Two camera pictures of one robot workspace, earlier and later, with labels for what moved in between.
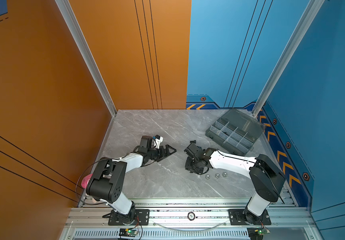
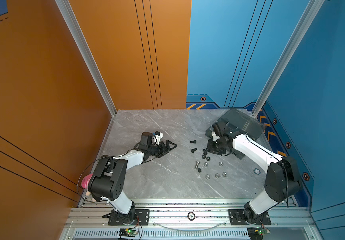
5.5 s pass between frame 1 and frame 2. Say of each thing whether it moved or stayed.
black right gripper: moved
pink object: stayed
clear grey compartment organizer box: stayed
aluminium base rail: stayed
